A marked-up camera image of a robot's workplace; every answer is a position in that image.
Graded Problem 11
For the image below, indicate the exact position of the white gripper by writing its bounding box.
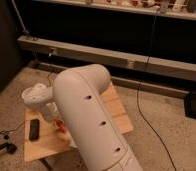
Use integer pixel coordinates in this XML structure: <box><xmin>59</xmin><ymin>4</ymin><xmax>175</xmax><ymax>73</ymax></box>
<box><xmin>40</xmin><ymin>102</ymin><xmax>58</xmax><ymax>122</ymax></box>

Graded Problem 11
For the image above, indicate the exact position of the orange red pepper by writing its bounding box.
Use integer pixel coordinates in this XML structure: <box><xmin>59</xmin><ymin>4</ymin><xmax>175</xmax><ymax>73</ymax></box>
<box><xmin>56</xmin><ymin>120</ymin><xmax>67</xmax><ymax>132</ymax></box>

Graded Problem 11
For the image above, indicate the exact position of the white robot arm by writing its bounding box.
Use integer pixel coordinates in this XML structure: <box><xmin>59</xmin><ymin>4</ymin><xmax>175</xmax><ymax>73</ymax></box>
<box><xmin>22</xmin><ymin>64</ymin><xmax>143</xmax><ymax>171</ymax></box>

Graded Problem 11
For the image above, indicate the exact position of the black remote control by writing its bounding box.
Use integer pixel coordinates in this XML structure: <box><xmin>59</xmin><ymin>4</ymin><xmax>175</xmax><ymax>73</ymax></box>
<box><xmin>29</xmin><ymin>119</ymin><xmax>40</xmax><ymax>141</ymax></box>

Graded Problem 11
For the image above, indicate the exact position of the wooden table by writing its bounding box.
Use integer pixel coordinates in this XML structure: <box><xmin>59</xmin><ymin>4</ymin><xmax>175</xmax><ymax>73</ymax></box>
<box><xmin>24</xmin><ymin>84</ymin><xmax>133</xmax><ymax>170</ymax></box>

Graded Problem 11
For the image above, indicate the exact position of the black device on floor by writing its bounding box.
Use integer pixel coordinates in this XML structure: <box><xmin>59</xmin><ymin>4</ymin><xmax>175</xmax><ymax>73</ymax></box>
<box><xmin>0</xmin><ymin>142</ymin><xmax>17</xmax><ymax>154</ymax></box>

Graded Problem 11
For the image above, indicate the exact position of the metal pole stand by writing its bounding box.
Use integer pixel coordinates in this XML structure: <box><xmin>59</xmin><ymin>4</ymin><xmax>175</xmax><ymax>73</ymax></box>
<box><xmin>11</xmin><ymin>0</ymin><xmax>38</xmax><ymax>41</ymax></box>

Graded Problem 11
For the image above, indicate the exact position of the grey low ledge beam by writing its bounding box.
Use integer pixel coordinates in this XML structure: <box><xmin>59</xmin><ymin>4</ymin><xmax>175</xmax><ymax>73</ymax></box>
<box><xmin>17</xmin><ymin>35</ymin><xmax>196</xmax><ymax>82</ymax></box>

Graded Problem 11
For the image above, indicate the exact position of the black cable on floor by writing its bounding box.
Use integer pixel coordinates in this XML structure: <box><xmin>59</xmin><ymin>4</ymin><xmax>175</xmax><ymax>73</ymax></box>
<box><xmin>0</xmin><ymin>120</ymin><xmax>27</xmax><ymax>140</ymax></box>

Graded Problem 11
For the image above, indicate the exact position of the black hanging cable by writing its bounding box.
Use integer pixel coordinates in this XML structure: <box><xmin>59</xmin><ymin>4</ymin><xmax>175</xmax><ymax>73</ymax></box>
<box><xmin>136</xmin><ymin>7</ymin><xmax>177</xmax><ymax>171</ymax></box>

